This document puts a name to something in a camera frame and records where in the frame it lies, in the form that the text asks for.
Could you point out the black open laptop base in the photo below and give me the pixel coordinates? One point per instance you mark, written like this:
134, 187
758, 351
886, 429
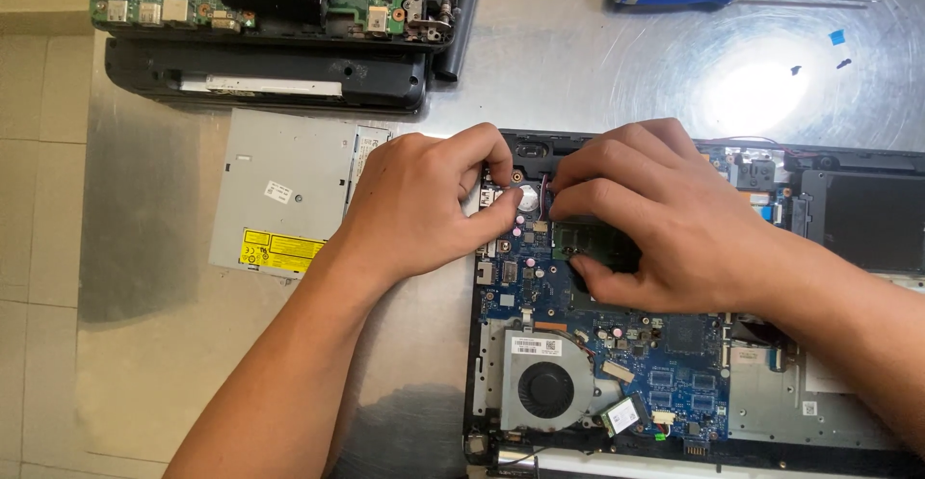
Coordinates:
853, 154

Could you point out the small blue plastic piece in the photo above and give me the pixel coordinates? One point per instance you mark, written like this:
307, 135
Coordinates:
837, 37

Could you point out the person's left hand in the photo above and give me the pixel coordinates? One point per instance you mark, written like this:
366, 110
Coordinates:
412, 204

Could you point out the grey laptop cooling fan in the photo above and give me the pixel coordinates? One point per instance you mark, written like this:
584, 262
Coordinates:
545, 389

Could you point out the person's right hand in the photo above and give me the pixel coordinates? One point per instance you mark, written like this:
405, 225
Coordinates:
686, 240

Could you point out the green memory module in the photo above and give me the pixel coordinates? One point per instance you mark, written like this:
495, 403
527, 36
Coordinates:
603, 244

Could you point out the silver metal bracket plate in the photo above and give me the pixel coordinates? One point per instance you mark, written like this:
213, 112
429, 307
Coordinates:
773, 407

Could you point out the blue laptop motherboard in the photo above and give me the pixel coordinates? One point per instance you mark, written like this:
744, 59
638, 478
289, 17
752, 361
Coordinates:
679, 378

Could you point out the silver coin cell battery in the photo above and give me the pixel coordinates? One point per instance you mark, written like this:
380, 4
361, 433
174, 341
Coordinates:
528, 198

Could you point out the black hard drive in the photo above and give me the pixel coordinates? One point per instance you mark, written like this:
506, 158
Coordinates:
874, 222

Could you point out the silver optical disc drive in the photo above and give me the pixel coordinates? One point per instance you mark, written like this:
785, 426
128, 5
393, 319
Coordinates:
289, 182

